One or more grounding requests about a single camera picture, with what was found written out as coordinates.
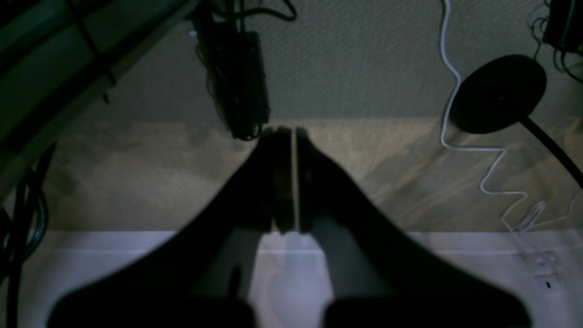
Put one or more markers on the black round lamp base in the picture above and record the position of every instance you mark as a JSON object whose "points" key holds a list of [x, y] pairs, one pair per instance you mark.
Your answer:
{"points": [[504, 92]]}

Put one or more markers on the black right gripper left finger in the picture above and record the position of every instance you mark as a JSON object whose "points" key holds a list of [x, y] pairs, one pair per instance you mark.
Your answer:
{"points": [[200, 277]]}

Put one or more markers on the black power adapter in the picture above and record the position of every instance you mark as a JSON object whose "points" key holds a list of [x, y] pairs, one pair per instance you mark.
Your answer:
{"points": [[233, 58]]}

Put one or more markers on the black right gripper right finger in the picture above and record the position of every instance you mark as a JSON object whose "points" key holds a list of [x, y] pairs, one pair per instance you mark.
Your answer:
{"points": [[381, 277]]}

